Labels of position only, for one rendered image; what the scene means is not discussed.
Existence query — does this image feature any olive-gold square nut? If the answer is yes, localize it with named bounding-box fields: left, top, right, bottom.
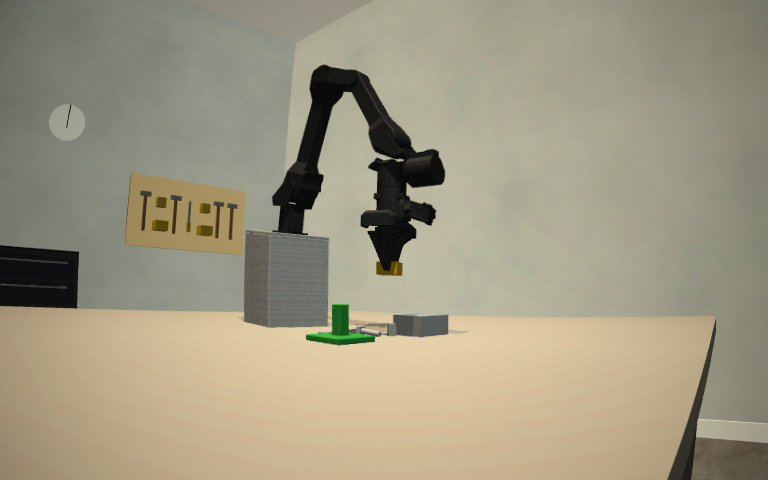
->
left=376, top=261, right=402, bottom=276

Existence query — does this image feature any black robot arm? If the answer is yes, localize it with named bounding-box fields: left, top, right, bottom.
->
left=272, top=65, right=445, bottom=235

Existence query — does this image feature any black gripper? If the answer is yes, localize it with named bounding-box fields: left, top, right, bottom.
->
left=361, top=187, right=416, bottom=271

